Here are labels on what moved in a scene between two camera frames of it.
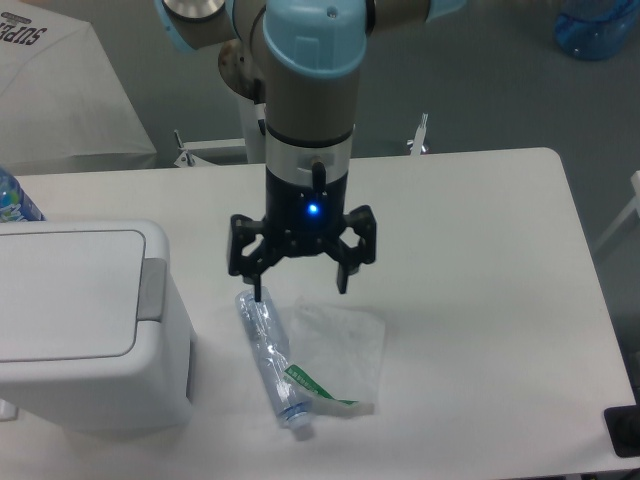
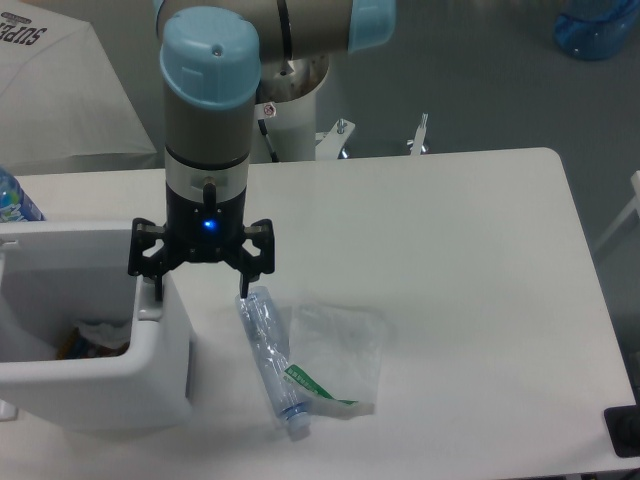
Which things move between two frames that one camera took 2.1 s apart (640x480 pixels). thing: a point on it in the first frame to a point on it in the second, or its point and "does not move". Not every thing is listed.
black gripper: (305, 220) to (202, 231)
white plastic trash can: (94, 333) does not move
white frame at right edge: (630, 209) does not move
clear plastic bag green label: (336, 357) does not move
